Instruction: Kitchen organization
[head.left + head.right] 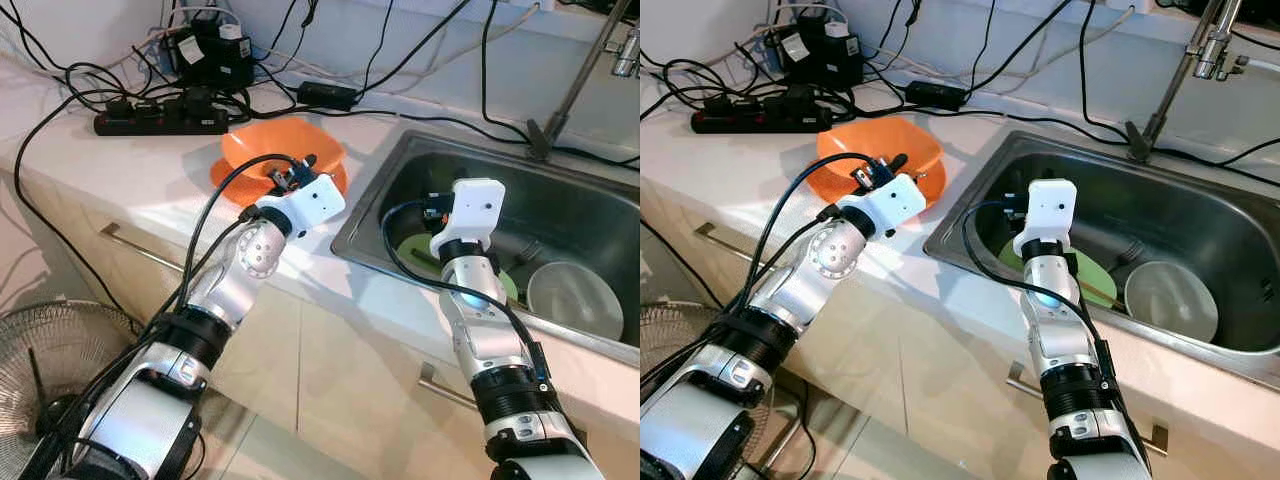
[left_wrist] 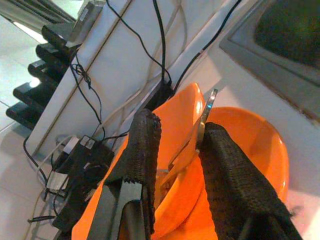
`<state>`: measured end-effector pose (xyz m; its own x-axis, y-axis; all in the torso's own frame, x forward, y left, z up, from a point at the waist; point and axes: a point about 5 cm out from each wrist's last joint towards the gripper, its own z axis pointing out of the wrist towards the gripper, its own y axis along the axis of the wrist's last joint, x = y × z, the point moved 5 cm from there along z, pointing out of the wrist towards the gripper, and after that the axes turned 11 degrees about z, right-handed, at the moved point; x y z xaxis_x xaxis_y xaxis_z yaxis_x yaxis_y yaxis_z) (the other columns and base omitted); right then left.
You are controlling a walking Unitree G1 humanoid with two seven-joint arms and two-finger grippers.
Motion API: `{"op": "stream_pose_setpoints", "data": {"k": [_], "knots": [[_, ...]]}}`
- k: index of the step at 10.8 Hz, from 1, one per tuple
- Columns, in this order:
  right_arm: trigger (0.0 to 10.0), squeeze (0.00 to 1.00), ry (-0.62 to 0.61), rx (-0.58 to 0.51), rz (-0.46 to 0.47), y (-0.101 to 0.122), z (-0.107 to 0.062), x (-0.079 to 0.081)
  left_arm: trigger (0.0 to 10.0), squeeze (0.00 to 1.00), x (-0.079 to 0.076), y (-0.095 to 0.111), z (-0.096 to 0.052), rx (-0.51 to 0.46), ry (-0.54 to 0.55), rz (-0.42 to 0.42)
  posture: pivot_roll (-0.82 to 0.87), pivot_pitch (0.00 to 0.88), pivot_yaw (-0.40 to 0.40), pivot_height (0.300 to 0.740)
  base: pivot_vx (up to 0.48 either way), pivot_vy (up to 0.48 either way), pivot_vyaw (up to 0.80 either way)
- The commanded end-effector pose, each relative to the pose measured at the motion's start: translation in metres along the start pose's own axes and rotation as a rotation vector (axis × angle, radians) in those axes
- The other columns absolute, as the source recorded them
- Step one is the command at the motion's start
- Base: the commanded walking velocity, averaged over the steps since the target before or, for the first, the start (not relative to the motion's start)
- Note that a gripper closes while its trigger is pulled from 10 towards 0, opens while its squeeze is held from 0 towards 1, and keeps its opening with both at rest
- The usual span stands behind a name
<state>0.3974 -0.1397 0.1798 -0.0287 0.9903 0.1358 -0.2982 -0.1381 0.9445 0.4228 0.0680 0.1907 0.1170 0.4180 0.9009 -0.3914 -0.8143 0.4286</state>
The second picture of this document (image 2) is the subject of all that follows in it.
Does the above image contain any knotted thin black cable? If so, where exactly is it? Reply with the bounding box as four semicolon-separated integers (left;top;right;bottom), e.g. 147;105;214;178
69;56;105;141

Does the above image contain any white plug adapter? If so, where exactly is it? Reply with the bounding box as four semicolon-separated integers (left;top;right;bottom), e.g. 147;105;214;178
62;136;80;157

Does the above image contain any silver metal bracket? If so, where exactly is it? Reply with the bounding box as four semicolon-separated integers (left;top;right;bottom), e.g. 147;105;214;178
65;0;107;48

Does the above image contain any black charger box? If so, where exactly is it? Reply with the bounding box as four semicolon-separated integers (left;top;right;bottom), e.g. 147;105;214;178
52;136;116;233

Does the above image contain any black stepped wall rack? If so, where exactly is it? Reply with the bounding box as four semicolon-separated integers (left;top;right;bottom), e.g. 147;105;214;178
5;23;78;131

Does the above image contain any large orange plastic bowl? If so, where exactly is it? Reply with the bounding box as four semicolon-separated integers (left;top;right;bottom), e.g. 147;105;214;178
72;106;290;240

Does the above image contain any silver metal spoon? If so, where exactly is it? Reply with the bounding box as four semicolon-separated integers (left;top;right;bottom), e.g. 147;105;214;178
196;88;219;151

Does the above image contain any small orange plastic bowl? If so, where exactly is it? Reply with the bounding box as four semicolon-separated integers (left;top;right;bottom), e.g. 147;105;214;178
152;82;207;236

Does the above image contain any stainless steel sink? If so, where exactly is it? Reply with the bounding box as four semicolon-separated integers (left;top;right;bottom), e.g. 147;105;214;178
219;0;320;122

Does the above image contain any silver metal fork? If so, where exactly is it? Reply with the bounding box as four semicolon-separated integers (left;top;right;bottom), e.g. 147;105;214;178
167;139;201;176

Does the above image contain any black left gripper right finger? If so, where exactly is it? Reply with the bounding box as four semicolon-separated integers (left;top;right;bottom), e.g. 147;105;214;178
198;122;303;240

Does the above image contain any small black power adapter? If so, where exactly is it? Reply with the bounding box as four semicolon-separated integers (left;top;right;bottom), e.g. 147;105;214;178
146;79;175;111

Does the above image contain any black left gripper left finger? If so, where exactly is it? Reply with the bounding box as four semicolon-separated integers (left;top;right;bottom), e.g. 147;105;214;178
87;108;162;240

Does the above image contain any black power cable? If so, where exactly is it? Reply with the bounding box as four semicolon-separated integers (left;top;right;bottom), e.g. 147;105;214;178
106;0;173;85
172;0;243;93
152;0;173;86

